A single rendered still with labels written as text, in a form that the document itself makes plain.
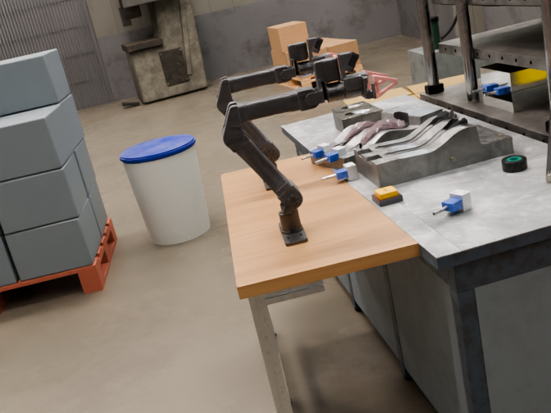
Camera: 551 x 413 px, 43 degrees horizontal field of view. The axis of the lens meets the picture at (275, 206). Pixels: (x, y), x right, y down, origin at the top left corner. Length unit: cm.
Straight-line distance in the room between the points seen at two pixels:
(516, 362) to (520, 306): 18
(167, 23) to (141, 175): 682
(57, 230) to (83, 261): 24
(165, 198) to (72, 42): 819
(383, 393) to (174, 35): 909
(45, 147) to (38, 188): 25
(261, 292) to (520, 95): 169
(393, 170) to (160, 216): 253
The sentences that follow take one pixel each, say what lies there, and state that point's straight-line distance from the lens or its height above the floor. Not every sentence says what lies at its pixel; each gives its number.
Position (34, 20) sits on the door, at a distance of 1269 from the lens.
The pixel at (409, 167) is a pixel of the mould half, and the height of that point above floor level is 85.
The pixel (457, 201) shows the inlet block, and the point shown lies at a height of 84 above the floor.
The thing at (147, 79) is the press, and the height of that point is 37.
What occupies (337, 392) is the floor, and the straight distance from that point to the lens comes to 283.
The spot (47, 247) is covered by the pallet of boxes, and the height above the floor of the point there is 34.
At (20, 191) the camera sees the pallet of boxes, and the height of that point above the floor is 71.
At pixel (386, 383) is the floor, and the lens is 283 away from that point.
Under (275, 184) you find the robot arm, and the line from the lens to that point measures 211.
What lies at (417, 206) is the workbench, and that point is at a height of 80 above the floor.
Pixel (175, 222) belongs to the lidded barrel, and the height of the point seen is 15.
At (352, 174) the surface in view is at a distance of 257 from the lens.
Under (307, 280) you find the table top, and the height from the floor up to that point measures 77.
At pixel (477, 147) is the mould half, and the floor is 85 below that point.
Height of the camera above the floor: 158
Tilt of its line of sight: 18 degrees down
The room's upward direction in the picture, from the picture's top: 13 degrees counter-clockwise
